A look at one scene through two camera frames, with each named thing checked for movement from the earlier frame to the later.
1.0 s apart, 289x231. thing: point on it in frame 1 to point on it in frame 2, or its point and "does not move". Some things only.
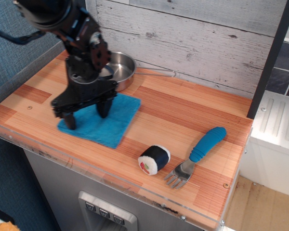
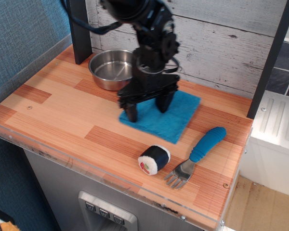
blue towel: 110,130 to 167,125
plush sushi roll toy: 153,159 does not move
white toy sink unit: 272,159 does not move
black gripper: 81,94 to 147,89
